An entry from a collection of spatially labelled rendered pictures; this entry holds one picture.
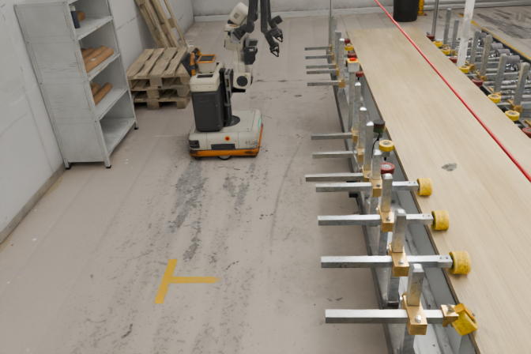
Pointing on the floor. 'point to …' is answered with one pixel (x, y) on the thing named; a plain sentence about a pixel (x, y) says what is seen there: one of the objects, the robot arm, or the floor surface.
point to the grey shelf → (69, 122)
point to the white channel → (468, 9)
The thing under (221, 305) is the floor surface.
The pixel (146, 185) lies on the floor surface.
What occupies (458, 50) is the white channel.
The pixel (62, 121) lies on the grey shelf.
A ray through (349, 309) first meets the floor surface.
